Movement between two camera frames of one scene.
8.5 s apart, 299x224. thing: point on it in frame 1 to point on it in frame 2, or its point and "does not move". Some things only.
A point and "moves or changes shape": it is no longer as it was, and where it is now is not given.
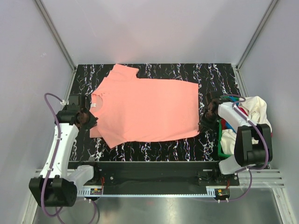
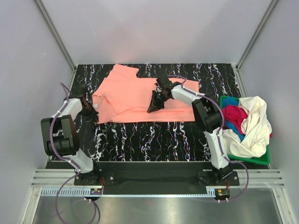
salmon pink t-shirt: x=130 y=109 moves or changes shape
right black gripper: x=203 y=125 to x=154 y=106
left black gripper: x=92 y=123 to x=93 y=116
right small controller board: x=223 y=192 does not move
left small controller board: x=96 y=191 does not move
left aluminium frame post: x=55 y=34 does not move
